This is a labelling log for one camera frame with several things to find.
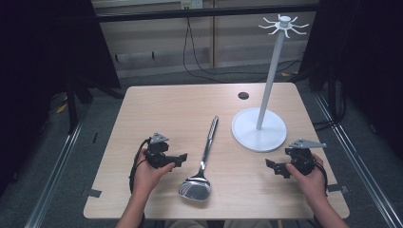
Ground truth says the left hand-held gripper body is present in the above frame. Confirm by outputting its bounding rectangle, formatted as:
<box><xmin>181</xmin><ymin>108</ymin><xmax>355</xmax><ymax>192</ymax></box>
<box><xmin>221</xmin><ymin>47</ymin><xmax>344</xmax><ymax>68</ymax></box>
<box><xmin>144</xmin><ymin>132</ymin><xmax>179</xmax><ymax>170</ymax></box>

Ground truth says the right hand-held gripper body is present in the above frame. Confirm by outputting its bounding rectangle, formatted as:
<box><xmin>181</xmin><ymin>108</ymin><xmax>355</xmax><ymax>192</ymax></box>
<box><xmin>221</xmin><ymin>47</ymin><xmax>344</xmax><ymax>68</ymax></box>
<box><xmin>284</xmin><ymin>138</ymin><xmax>328</xmax><ymax>177</ymax></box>

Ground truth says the large metal serving spoon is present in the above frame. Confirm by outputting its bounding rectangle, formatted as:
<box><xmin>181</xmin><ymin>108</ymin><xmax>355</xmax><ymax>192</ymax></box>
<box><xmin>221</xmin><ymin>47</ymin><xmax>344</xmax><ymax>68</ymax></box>
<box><xmin>178</xmin><ymin>115</ymin><xmax>220</xmax><ymax>202</ymax></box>

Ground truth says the white stand with hooks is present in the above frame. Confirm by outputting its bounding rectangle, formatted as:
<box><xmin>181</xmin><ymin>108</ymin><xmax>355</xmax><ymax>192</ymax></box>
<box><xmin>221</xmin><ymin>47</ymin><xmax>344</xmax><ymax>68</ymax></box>
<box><xmin>231</xmin><ymin>13</ymin><xmax>310</xmax><ymax>153</ymax></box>

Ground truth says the person's left hand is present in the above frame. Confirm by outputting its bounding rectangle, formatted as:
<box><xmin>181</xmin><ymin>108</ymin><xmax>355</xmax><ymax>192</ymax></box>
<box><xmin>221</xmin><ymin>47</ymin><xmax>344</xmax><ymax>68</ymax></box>
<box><xmin>132</xmin><ymin>148</ymin><xmax>176</xmax><ymax>198</ymax></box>

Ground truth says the person's right hand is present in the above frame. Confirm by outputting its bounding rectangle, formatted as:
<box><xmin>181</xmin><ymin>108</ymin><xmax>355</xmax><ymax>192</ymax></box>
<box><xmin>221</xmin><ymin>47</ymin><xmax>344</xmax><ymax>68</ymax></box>
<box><xmin>284</xmin><ymin>153</ymin><xmax>328</xmax><ymax>207</ymax></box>

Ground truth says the dark curtain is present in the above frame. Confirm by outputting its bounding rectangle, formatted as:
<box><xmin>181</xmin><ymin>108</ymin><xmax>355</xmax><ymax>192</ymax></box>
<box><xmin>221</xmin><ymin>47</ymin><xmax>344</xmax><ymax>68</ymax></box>
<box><xmin>298</xmin><ymin>0</ymin><xmax>403</xmax><ymax>153</ymax></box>
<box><xmin>0</xmin><ymin>0</ymin><xmax>122</xmax><ymax>194</ymax></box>

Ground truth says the black horizontal bar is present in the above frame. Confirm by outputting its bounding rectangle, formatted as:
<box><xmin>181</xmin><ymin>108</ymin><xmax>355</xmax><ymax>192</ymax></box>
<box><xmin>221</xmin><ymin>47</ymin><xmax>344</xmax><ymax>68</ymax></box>
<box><xmin>94</xmin><ymin>3</ymin><xmax>319</xmax><ymax>23</ymax></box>

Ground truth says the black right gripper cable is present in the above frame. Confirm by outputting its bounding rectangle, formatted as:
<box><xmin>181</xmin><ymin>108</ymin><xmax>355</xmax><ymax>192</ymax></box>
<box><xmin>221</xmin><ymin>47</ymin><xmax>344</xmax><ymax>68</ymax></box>
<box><xmin>313</xmin><ymin>161</ymin><xmax>330</xmax><ymax>198</ymax></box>

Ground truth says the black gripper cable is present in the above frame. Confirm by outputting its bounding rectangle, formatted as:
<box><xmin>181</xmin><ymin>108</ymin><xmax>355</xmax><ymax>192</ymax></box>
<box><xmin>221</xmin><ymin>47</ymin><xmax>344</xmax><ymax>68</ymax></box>
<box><xmin>313</xmin><ymin>161</ymin><xmax>330</xmax><ymax>198</ymax></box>
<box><xmin>128</xmin><ymin>137</ymin><xmax>152</xmax><ymax>195</ymax></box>

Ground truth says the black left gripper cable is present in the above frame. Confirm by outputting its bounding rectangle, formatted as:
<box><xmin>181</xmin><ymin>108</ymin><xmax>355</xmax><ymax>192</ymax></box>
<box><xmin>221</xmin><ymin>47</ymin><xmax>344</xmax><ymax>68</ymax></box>
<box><xmin>128</xmin><ymin>137</ymin><xmax>152</xmax><ymax>195</ymax></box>

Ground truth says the grey table edge bracket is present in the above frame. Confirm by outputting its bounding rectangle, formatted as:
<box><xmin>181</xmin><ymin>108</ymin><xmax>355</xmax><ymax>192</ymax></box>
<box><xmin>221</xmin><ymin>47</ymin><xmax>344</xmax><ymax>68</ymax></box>
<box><xmin>326</xmin><ymin>183</ymin><xmax>350</xmax><ymax>194</ymax></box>
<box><xmin>81</xmin><ymin>187</ymin><xmax>103</xmax><ymax>200</ymax></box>

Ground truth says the metal floor rail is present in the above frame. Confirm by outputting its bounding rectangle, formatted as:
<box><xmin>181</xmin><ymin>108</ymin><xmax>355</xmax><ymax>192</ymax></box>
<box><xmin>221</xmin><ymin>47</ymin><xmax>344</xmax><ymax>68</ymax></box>
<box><xmin>313</xmin><ymin>93</ymin><xmax>403</xmax><ymax>228</ymax></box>
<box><xmin>24</xmin><ymin>113</ymin><xmax>87</xmax><ymax>228</ymax></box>

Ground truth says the black cable on floor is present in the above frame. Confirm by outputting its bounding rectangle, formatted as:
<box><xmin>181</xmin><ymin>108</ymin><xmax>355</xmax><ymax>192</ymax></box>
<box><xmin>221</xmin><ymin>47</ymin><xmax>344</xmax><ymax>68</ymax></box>
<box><xmin>182</xmin><ymin>16</ymin><xmax>305</xmax><ymax>85</ymax></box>

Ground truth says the white wall socket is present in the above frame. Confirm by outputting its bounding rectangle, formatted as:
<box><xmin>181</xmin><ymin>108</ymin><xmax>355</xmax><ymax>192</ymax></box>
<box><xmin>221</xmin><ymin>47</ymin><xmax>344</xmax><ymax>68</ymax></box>
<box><xmin>180</xmin><ymin>0</ymin><xmax>203</xmax><ymax>10</ymax></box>

